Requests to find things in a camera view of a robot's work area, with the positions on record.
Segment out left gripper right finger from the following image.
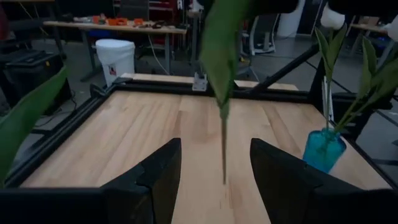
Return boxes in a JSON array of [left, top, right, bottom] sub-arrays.
[[250, 138, 335, 224]]

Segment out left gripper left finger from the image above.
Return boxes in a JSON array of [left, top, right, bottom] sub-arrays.
[[101, 138, 182, 224]]

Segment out dark red artificial tulip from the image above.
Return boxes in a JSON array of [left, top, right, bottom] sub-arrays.
[[200, 0, 251, 185], [0, 66, 68, 187]]

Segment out blue embossed glass vase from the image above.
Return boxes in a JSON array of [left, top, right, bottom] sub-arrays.
[[302, 128, 347, 174]]

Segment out white bin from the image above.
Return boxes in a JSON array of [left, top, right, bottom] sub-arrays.
[[95, 38, 136, 88]]

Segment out wooden workbench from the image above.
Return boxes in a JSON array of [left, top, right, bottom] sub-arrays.
[[42, 19, 188, 82]]

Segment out white chair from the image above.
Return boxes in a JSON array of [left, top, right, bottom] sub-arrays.
[[248, 14, 278, 56]]

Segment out orange parts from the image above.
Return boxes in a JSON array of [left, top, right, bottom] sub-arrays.
[[92, 16, 146, 27]]

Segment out black storage case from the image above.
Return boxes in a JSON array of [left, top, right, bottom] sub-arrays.
[[0, 49, 73, 116]]

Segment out silver mounting bracket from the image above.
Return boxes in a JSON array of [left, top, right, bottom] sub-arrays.
[[192, 71, 208, 92]]

